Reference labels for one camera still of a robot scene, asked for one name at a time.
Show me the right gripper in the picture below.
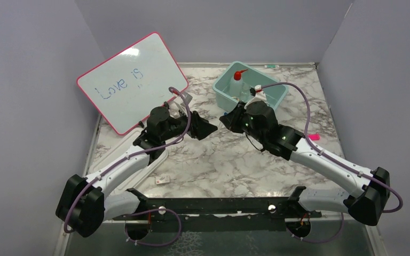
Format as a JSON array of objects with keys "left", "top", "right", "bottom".
[{"left": 220, "top": 101, "right": 266, "bottom": 145}]

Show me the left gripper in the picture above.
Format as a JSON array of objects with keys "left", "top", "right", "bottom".
[{"left": 161, "top": 106, "right": 218, "bottom": 142}]

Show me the small clear glass beaker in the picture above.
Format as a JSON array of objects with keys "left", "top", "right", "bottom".
[{"left": 240, "top": 83, "right": 251, "bottom": 102}]

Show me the white wash bottle red cap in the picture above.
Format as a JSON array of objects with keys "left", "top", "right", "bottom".
[{"left": 228, "top": 69, "right": 248, "bottom": 98}]

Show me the white plastic lid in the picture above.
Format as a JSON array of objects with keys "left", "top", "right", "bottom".
[{"left": 86, "top": 128, "right": 168, "bottom": 196}]

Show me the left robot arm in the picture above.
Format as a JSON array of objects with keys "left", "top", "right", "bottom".
[{"left": 56, "top": 107, "right": 218, "bottom": 237}]

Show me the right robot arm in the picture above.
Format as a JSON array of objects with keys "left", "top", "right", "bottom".
[{"left": 219, "top": 101, "right": 390, "bottom": 226}]

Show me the teal plastic bin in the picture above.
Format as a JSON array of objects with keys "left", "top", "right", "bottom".
[{"left": 212, "top": 61, "right": 277, "bottom": 113}]

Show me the small white card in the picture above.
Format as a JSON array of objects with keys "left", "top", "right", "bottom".
[{"left": 155, "top": 175, "right": 170, "bottom": 185}]

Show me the pink plastic clip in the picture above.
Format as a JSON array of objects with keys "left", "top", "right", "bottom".
[{"left": 308, "top": 133, "right": 321, "bottom": 141}]

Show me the pink framed whiteboard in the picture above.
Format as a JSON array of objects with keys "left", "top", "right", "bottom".
[{"left": 76, "top": 32, "right": 188, "bottom": 135}]

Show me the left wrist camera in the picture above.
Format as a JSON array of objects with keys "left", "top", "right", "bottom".
[{"left": 171, "top": 92, "right": 193, "bottom": 115}]

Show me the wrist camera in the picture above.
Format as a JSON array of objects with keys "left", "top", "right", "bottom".
[
  {"left": 171, "top": 92, "right": 193, "bottom": 115},
  {"left": 244, "top": 85, "right": 269, "bottom": 109}
]

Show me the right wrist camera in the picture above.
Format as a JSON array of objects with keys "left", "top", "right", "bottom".
[{"left": 244, "top": 85, "right": 269, "bottom": 109}]

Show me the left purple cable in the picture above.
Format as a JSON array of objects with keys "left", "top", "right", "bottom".
[{"left": 63, "top": 86, "right": 192, "bottom": 247}]

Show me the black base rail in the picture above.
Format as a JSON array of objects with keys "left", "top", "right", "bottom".
[{"left": 114, "top": 197, "right": 321, "bottom": 233}]

